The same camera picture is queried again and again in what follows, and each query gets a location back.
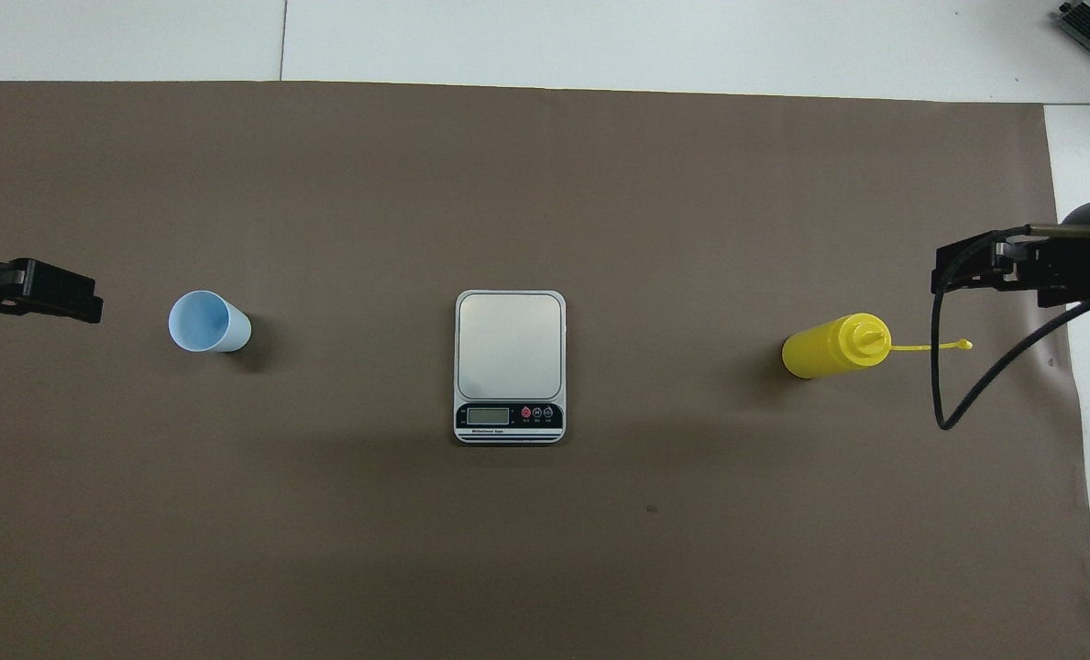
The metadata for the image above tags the yellow squeeze seasoning bottle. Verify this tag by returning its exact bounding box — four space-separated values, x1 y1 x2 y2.
781 313 974 381

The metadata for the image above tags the brown paper table mat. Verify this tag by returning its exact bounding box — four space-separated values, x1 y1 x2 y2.
0 81 1090 660

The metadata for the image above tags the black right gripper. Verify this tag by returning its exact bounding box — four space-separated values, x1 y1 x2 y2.
931 233 1090 309

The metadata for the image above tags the light blue plastic cup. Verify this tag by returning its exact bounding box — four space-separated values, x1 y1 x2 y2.
168 290 253 354

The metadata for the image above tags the silver digital kitchen scale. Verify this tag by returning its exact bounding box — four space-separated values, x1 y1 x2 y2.
454 290 567 446

